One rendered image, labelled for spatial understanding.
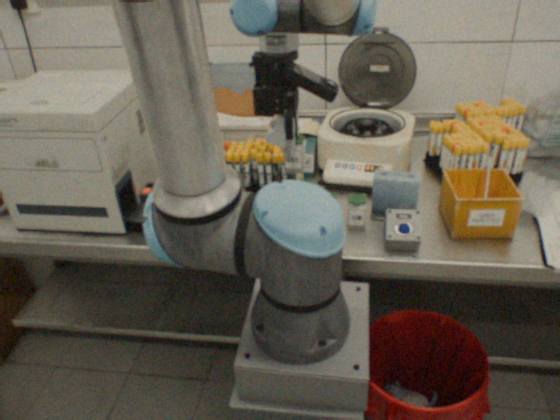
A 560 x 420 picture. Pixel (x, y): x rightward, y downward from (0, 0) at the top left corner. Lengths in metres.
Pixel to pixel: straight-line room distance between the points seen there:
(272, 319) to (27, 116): 0.68
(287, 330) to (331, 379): 0.09
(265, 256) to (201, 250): 0.09
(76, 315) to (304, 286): 1.41
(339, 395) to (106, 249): 0.64
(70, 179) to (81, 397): 1.09
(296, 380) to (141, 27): 0.50
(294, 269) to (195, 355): 1.46
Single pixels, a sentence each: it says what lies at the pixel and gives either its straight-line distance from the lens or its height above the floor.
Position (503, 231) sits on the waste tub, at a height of 0.90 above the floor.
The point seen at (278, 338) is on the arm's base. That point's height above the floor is 0.99.
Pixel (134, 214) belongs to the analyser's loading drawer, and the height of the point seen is 0.91.
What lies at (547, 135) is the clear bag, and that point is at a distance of 1.52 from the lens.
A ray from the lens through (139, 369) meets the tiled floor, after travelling 2.08.
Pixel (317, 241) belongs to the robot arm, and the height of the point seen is 1.15.
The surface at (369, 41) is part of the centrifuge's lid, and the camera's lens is 1.50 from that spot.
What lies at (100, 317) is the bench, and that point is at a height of 0.27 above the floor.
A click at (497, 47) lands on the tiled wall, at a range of 1.60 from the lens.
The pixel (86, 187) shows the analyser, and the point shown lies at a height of 1.00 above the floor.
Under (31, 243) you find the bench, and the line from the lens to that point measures 1.27.
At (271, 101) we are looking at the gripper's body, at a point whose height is 1.18.
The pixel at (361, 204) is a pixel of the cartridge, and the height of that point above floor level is 0.94.
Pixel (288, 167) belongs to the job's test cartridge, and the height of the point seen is 1.03.
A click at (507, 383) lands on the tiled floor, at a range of 2.05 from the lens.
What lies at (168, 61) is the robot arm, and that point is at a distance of 0.53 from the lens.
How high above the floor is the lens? 1.51
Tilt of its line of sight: 32 degrees down
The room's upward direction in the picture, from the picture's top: 3 degrees counter-clockwise
